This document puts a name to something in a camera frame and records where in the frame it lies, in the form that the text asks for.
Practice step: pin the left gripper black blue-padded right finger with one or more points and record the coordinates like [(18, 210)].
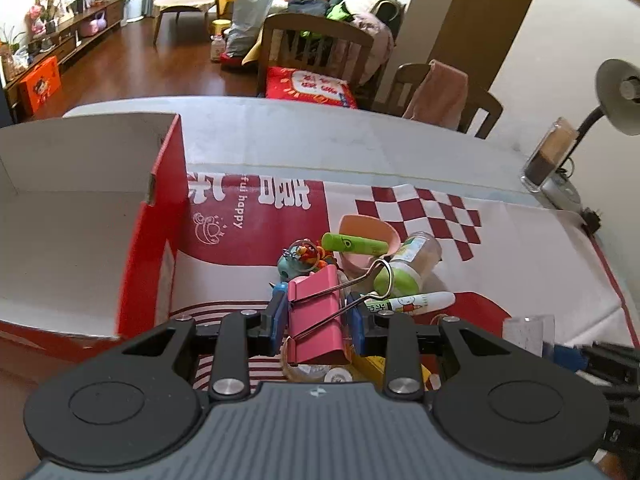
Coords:
[(387, 348)]

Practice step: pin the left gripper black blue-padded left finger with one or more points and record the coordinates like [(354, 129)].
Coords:
[(266, 366)]

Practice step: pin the pink binder clip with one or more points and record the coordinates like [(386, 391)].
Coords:
[(316, 332)]

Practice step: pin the red parrot keychain toy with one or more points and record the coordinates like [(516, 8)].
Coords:
[(306, 256)]

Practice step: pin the green tube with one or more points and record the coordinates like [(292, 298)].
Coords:
[(337, 242)]

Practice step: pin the white marker pen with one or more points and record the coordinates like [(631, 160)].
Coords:
[(414, 305)]

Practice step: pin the tape roll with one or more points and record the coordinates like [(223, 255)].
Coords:
[(338, 368)]

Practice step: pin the toothpick jar green lid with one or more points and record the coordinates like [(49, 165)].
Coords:
[(410, 266)]

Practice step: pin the teal egg-shaped case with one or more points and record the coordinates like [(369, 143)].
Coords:
[(290, 267)]

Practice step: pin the pink heart-shaped bowl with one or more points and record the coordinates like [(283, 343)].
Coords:
[(355, 265)]

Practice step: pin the clear plastic cup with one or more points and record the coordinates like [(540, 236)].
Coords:
[(533, 333)]

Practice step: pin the red white printed mat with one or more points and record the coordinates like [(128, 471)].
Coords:
[(500, 259)]

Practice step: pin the red cardboard box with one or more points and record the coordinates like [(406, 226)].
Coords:
[(90, 208)]

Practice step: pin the chair with pink towel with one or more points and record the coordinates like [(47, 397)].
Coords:
[(440, 95)]

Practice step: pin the red seat cushion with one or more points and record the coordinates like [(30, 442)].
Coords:
[(291, 84)]

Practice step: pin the glass jar dark contents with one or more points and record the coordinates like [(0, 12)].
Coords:
[(549, 154)]

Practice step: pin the wooden dining chair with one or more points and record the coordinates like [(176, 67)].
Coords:
[(315, 44)]

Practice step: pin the orange gift box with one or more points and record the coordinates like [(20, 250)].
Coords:
[(38, 85)]

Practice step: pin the wooden coffee table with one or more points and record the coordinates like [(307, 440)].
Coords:
[(162, 7)]

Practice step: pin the wooden tv cabinet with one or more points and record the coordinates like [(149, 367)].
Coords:
[(71, 39)]

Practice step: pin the sofa with clothes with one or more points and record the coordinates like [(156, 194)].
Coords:
[(379, 18)]

